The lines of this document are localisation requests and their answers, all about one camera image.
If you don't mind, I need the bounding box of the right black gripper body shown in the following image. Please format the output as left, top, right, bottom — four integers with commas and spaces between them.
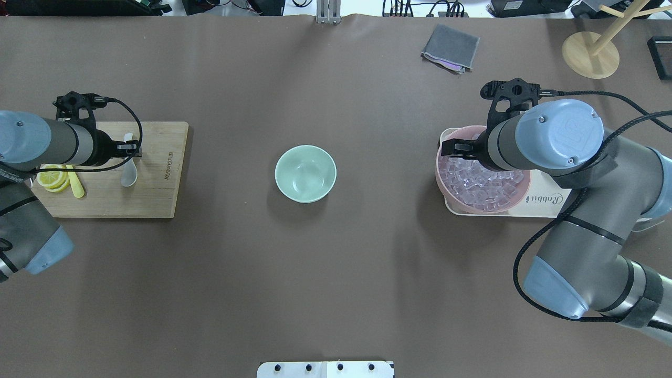
441, 132, 492, 161

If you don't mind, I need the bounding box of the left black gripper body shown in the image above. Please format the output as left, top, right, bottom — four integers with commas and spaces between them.
93, 131, 142, 166

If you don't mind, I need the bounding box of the white ceramic spoon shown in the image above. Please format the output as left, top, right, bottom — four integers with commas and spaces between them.
120, 157, 138, 187

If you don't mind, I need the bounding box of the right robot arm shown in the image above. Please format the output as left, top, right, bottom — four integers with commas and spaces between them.
438, 100, 670, 344

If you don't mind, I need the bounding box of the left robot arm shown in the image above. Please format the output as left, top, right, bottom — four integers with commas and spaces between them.
1, 110, 142, 281

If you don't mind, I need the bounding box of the pink bowl of ice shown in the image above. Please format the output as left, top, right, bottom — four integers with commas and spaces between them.
434, 150, 531, 215

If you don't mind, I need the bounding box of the mint green bowl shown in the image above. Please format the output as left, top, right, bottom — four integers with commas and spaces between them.
274, 144, 338, 204

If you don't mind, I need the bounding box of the yellow plastic knife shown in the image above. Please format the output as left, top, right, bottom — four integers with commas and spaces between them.
66, 165, 86, 199

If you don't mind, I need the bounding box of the bamboo cutting board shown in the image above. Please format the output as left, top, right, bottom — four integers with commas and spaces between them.
32, 122, 189, 218

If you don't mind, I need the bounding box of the cream serving tray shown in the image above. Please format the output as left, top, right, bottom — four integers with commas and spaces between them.
434, 150, 570, 218

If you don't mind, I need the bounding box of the grey folded cloth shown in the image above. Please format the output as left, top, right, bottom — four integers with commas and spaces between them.
421, 24, 480, 75

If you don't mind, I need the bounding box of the wooden mug stand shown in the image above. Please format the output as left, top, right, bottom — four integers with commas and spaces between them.
561, 1, 671, 79

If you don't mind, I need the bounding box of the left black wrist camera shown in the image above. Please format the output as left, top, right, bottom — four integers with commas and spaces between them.
52, 91, 108, 132

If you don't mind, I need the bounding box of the lemon slice near handle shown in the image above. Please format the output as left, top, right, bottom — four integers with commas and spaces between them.
36, 164, 68, 189

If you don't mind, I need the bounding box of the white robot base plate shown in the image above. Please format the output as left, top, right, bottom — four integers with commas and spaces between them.
256, 360, 395, 377

